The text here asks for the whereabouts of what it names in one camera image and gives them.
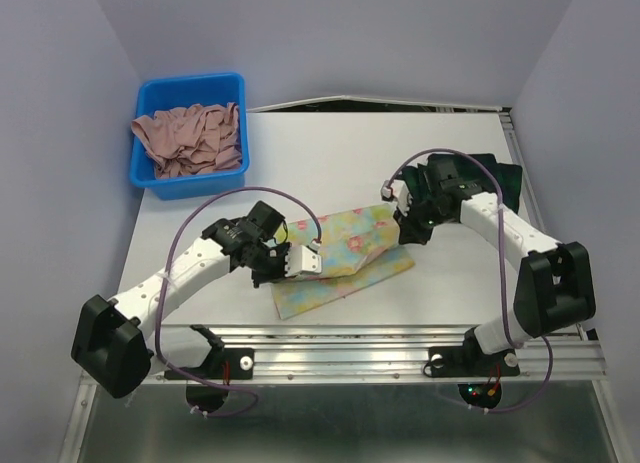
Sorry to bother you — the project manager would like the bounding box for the aluminium rail frame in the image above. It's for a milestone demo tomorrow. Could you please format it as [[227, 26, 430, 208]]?
[[62, 112, 632, 462]]

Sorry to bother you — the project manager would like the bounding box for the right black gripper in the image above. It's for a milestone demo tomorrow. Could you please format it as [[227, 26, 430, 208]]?
[[392, 195, 452, 245]]

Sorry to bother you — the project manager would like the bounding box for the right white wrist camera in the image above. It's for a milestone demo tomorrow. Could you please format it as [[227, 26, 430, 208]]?
[[380, 179, 412, 216]]

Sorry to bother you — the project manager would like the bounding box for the dusty pink skirt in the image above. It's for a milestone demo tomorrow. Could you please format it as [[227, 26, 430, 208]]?
[[131, 102, 242, 179]]

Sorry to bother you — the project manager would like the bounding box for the green plaid skirt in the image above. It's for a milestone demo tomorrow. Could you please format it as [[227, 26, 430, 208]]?
[[398, 153, 523, 213]]

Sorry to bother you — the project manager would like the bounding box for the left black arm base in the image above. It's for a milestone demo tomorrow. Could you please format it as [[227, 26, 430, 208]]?
[[157, 346, 255, 381]]

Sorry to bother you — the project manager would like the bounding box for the pastel floral skirt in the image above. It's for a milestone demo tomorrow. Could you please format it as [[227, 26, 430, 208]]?
[[271, 203, 415, 320]]

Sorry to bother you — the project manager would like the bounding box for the blue plastic bin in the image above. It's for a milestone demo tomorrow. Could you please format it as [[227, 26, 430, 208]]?
[[129, 72, 250, 200]]

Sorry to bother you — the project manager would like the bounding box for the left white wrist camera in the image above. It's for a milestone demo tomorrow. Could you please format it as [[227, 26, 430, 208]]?
[[284, 240, 323, 278]]

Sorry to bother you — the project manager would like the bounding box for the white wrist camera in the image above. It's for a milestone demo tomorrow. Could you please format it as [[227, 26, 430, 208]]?
[[284, 240, 323, 278], [380, 179, 412, 216]]

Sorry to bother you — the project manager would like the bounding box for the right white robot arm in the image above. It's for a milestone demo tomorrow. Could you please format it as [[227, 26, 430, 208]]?
[[380, 149, 596, 378]]

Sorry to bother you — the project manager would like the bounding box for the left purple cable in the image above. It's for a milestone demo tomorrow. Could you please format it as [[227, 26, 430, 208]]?
[[153, 186, 324, 419]]

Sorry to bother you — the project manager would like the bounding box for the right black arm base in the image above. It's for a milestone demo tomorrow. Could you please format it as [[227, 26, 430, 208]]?
[[422, 346, 521, 382]]

